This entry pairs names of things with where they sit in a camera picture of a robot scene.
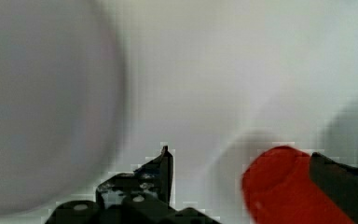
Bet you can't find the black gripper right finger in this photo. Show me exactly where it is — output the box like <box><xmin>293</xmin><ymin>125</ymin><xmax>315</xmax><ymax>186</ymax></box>
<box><xmin>309</xmin><ymin>152</ymin><xmax>358</xmax><ymax>224</ymax></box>

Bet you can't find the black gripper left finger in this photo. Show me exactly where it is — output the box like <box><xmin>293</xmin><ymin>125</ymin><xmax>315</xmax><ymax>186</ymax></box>
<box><xmin>45</xmin><ymin>146</ymin><xmax>221</xmax><ymax>224</ymax></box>

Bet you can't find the red ketchup bottle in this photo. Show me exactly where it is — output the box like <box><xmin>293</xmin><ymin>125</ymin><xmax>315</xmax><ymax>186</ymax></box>
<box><xmin>241</xmin><ymin>146</ymin><xmax>354</xmax><ymax>224</ymax></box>

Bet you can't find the lilac round plate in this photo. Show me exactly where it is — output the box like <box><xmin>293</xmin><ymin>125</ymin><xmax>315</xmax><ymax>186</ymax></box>
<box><xmin>0</xmin><ymin>0</ymin><xmax>124</xmax><ymax>216</ymax></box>

